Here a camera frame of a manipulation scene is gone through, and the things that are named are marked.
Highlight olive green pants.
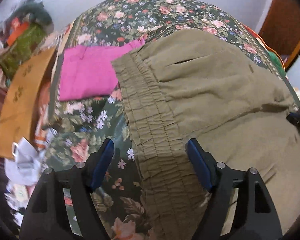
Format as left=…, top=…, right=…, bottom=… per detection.
left=113, top=29, right=300, bottom=239

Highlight white crumpled cloth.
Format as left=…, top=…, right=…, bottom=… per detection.
left=4, top=137, right=46, bottom=186

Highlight green cloth at bedside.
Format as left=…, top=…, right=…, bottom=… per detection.
left=267, top=50, right=286, bottom=76

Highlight brown wooden door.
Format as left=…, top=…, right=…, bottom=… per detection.
left=259, top=0, right=300, bottom=70

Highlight floral dark green bedspread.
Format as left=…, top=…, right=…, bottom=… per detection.
left=46, top=0, right=300, bottom=239

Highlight brown wooden lap table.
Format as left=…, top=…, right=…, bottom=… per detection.
left=0, top=47, right=56, bottom=159

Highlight folded magenta cloth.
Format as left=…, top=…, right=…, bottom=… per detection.
left=59, top=39, right=145, bottom=101

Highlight green patterned bag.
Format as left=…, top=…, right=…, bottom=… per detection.
left=0, top=23, right=46, bottom=80

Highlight orange box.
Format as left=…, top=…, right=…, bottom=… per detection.
left=7, top=22, right=30, bottom=46

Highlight grey neck pillow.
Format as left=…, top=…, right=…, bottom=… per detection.
left=11, top=0, right=52, bottom=26

